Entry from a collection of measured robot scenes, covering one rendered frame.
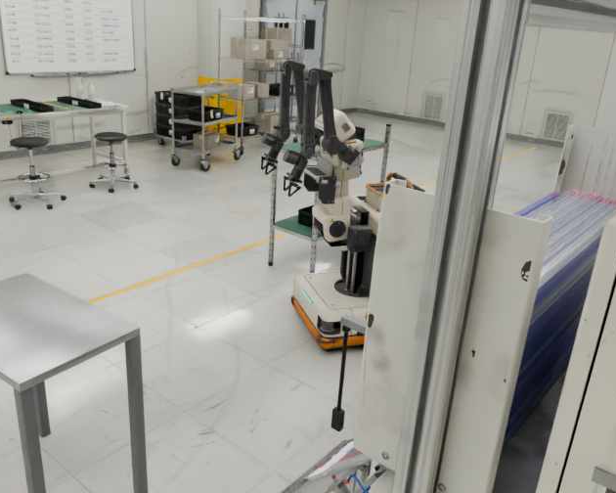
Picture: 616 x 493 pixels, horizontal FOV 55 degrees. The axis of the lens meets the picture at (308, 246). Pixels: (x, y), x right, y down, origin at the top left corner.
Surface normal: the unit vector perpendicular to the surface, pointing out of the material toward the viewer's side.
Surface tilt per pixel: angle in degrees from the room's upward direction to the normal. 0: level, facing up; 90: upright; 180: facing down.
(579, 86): 90
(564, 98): 90
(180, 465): 0
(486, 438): 90
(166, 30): 90
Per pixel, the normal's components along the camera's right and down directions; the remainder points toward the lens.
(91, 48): 0.77, 0.27
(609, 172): -0.63, 0.25
